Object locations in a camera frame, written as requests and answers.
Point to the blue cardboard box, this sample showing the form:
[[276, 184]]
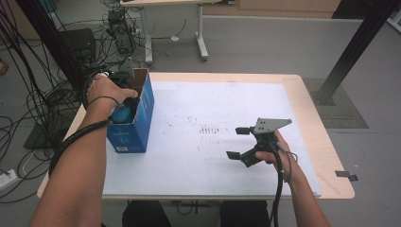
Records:
[[135, 135]]

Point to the white power strip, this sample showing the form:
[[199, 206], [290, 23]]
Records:
[[7, 179]]

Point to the white power adapter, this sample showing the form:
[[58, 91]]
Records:
[[175, 38]]

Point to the person's left leg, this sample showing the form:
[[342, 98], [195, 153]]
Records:
[[146, 216]]

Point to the black floor plate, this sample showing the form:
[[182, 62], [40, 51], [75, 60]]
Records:
[[41, 138]]

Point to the person's leg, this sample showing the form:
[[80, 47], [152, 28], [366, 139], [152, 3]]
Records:
[[241, 216], [146, 216]]

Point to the light wooden table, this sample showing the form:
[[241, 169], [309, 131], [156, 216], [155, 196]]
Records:
[[315, 126]]

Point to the person's right hand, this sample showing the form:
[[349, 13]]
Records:
[[280, 157]]

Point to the black equipment case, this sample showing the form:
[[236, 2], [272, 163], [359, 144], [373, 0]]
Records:
[[77, 44]]

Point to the blue bottle with white cap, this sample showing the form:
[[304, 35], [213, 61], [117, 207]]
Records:
[[121, 115]]

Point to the white table mat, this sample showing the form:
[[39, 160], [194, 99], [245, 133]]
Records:
[[195, 170]]

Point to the orange object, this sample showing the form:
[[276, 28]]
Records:
[[3, 66]]

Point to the person's right leg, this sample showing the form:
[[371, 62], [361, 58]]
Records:
[[241, 216]]

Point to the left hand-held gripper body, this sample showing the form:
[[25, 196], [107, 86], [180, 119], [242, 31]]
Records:
[[126, 77]]

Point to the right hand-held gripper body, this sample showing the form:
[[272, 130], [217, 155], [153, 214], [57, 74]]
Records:
[[268, 124]]

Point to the white desk with metal legs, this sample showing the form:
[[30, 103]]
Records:
[[200, 31]]

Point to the black metal frame post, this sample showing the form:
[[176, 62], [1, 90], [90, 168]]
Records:
[[359, 47], [46, 31]]

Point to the grey tape piece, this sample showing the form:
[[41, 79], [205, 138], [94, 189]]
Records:
[[343, 174]]

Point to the person's left hand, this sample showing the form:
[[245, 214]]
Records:
[[105, 88]]

